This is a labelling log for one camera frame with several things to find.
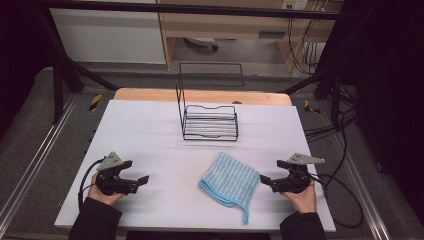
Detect person's right hand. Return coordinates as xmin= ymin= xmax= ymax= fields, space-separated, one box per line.
xmin=282 ymin=178 xmax=318 ymax=215

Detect black floor cables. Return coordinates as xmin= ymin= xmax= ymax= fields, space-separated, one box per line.
xmin=303 ymin=84 xmax=359 ymax=144

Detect yellow black tape strip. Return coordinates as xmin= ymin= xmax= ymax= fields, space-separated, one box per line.
xmin=303 ymin=99 xmax=322 ymax=115
xmin=88 ymin=93 xmax=103 ymax=113

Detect hanging black cable bundle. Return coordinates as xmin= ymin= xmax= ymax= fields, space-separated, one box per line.
xmin=286 ymin=9 xmax=329 ymax=75

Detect blue striped towel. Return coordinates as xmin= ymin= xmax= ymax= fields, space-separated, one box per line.
xmin=198 ymin=152 xmax=261 ymax=226

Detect office chair base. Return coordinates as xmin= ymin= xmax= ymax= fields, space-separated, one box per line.
xmin=184 ymin=36 xmax=220 ymax=52

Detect aluminium rail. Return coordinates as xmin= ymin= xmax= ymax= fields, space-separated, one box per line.
xmin=0 ymin=94 xmax=80 ymax=228
xmin=331 ymin=131 xmax=392 ymax=240

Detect black wire rack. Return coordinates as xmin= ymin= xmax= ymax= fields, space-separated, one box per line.
xmin=175 ymin=62 xmax=245 ymax=142

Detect black metal frame beam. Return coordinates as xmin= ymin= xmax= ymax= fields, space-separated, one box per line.
xmin=36 ymin=0 xmax=348 ymax=21

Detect light wooden desk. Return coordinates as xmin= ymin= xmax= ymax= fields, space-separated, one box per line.
xmin=156 ymin=0 xmax=344 ymax=71

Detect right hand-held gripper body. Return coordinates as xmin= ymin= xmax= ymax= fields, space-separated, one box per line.
xmin=270 ymin=152 xmax=326 ymax=195

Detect person's left hand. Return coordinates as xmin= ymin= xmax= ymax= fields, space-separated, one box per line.
xmin=87 ymin=173 xmax=125 ymax=207

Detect black metal frame strut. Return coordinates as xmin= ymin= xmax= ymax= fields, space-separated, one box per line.
xmin=36 ymin=9 xmax=119 ymax=125
xmin=283 ymin=56 xmax=346 ymax=131

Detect white cabinet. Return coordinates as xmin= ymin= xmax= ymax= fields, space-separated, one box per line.
xmin=49 ymin=0 xmax=167 ymax=65

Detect white power strip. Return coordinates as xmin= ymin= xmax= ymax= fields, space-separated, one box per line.
xmin=280 ymin=0 xmax=309 ymax=11

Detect white table mat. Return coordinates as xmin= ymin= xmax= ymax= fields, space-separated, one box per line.
xmin=54 ymin=99 xmax=337 ymax=233

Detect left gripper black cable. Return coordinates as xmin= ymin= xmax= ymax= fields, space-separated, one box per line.
xmin=77 ymin=158 xmax=106 ymax=212

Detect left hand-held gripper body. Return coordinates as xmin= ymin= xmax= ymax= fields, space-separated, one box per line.
xmin=95 ymin=151 xmax=140 ymax=197

